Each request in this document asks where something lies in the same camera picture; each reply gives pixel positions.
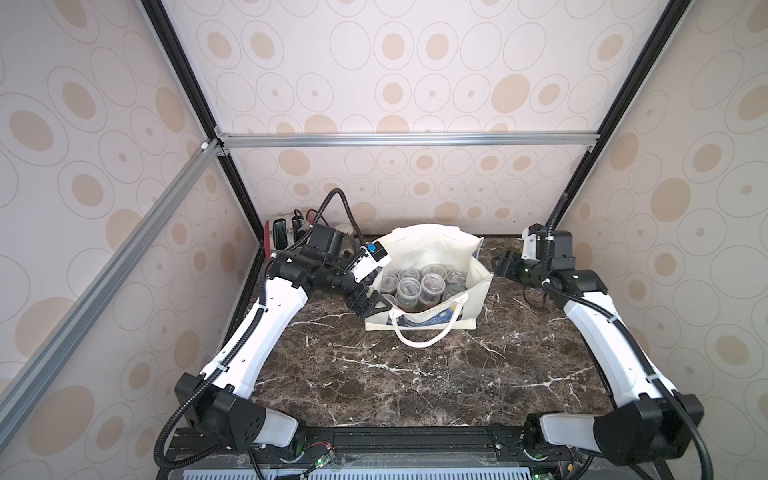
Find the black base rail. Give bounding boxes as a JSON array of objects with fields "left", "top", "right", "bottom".
[{"left": 155, "top": 424, "right": 673, "bottom": 480}]

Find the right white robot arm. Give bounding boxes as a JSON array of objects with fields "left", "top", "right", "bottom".
[{"left": 493, "top": 251, "right": 714, "bottom": 479}]

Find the seed jar in bag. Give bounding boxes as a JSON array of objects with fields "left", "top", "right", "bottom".
[
  {"left": 419, "top": 273, "right": 446, "bottom": 309},
  {"left": 395, "top": 277, "right": 421, "bottom": 312},
  {"left": 380, "top": 273, "right": 399, "bottom": 295}
]

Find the horizontal aluminium frame bar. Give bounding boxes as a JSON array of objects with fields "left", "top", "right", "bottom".
[{"left": 221, "top": 131, "right": 600, "bottom": 149}]

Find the left diagonal aluminium bar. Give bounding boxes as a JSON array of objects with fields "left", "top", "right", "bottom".
[{"left": 1, "top": 138, "right": 222, "bottom": 449}]

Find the red chrome toaster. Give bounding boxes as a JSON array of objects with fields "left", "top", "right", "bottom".
[{"left": 264, "top": 208, "right": 316, "bottom": 258}]

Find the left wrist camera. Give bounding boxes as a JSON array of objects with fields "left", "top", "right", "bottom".
[{"left": 346, "top": 241, "right": 391, "bottom": 283}]

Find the cream canvas tote bag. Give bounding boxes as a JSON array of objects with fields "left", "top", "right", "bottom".
[{"left": 365, "top": 224, "right": 493, "bottom": 349}]

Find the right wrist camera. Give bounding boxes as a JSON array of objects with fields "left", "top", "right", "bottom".
[{"left": 522, "top": 224, "right": 575, "bottom": 272}]

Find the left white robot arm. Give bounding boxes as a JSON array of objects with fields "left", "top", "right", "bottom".
[{"left": 153, "top": 242, "right": 391, "bottom": 470}]

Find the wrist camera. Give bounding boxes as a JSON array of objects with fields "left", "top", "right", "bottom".
[
  {"left": 346, "top": 241, "right": 391, "bottom": 283},
  {"left": 522, "top": 224, "right": 575, "bottom": 272}
]

